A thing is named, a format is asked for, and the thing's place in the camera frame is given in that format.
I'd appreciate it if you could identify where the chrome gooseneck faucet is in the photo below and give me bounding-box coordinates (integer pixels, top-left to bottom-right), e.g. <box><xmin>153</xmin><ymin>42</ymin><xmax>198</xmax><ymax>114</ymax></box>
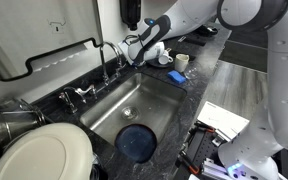
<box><xmin>98</xmin><ymin>40</ymin><xmax>123</xmax><ymax>86</ymax></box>

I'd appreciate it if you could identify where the clear glass bowl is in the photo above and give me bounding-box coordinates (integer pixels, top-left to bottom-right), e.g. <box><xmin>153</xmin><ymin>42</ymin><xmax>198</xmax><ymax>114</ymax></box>
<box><xmin>183</xmin><ymin>61</ymin><xmax>202</xmax><ymax>80</ymax></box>

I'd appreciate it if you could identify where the dark navy plate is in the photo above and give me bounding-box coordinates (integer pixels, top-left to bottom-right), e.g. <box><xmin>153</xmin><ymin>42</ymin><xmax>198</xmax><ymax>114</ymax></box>
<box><xmin>146</xmin><ymin>57</ymin><xmax>176</xmax><ymax>70</ymax></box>

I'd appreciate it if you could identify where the stainless steel sink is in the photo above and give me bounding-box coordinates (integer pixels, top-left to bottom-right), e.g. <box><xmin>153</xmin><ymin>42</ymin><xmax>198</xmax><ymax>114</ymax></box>
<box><xmin>79</xmin><ymin>72</ymin><xmax>188</xmax><ymax>148</ymax></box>

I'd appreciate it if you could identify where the blue sponge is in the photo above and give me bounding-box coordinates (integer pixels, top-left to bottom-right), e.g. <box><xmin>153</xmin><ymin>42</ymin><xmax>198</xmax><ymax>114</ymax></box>
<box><xmin>166</xmin><ymin>69</ymin><xmax>187</xmax><ymax>85</ymax></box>

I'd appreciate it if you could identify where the white paper towel dispenser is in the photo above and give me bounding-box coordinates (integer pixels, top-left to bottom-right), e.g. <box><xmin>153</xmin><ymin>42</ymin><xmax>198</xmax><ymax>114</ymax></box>
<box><xmin>0</xmin><ymin>0</ymin><xmax>104</xmax><ymax>83</ymax></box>

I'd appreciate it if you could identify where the cream oval plate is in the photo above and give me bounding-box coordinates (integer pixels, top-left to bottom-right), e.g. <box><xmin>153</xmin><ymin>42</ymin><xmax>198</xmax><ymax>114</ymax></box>
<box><xmin>0</xmin><ymin>122</ymin><xmax>95</xmax><ymax>180</ymax></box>

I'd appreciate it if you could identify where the cream coffee mug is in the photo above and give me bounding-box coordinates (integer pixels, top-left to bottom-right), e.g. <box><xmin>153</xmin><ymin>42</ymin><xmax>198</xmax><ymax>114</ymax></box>
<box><xmin>174</xmin><ymin>53</ymin><xmax>191</xmax><ymax>73</ymax></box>

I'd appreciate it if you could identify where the aluminium extrusion rail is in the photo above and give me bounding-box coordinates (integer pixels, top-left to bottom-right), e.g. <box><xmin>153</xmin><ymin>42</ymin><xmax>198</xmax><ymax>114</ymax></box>
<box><xmin>201</xmin><ymin>158</ymin><xmax>233</xmax><ymax>180</ymax></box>

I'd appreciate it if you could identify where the chrome tap handle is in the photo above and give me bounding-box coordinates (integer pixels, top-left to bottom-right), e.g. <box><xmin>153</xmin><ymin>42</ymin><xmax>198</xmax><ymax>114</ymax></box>
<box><xmin>114</xmin><ymin>64</ymin><xmax>127</xmax><ymax>79</ymax></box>
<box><xmin>75</xmin><ymin>83</ymin><xmax>98</xmax><ymax>101</ymax></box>

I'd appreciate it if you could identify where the black perforated mounting board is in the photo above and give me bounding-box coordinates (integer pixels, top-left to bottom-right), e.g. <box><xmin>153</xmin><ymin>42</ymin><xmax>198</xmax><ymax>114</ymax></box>
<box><xmin>183</xmin><ymin>124</ymin><xmax>227</xmax><ymax>174</ymax></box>

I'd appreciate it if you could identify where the black wall soap dispenser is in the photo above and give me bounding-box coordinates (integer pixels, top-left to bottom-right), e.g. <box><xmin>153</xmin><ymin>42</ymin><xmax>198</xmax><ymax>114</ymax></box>
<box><xmin>118</xmin><ymin>0</ymin><xmax>142</xmax><ymax>32</ymax></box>

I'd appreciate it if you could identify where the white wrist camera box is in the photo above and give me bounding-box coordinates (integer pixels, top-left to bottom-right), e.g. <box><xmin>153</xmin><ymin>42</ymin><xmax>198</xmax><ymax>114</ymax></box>
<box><xmin>117</xmin><ymin>40</ymin><xmax>134</xmax><ymax>61</ymax></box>

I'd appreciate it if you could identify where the white printed mug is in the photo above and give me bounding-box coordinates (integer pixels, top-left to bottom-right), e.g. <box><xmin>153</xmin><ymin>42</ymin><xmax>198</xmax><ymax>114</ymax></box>
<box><xmin>157</xmin><ymin>53</ymin><xmax>174</xmax><ymax>66</ymax></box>

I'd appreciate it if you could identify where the white paper sheet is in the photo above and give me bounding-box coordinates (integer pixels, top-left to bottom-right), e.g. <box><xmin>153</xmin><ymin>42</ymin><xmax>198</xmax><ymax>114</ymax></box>
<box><xmin>197</xmin><ymin>100</ymin><xmax>251</xmax><ymax>139</ymax></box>

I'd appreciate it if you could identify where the small chrome side faucet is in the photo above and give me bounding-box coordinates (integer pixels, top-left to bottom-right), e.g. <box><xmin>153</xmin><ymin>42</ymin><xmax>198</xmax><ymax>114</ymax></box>
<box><xmin>57</xmin><ymin>85</ymin><xmax>87</xmax><ymax>115</ymax></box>

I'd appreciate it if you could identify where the dark blue plate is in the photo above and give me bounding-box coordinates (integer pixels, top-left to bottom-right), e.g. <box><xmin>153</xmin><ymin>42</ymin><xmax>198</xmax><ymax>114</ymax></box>
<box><xmin>114</xmin><ymin>123</ymin><xmax>158</xmax><ymax>164</ymax></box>

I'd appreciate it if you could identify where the black orange clamp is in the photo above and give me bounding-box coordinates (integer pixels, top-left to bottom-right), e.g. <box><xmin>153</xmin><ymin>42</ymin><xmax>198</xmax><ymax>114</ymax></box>
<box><xmin>193</xmin><ymin>120</ymin><xmax>217</xmax><ymax>135</ymax></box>
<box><xmin>178</xmin><ymin>149</ymin><xmax>202</xmax><ymax>176</ymax></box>

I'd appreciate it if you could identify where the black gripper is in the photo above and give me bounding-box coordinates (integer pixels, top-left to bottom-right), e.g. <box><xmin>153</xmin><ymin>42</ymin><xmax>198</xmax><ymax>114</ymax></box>
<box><xmin>128</xmin><ymin>37</ymin><xmax>152</xmax><ymax>68</ymax></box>

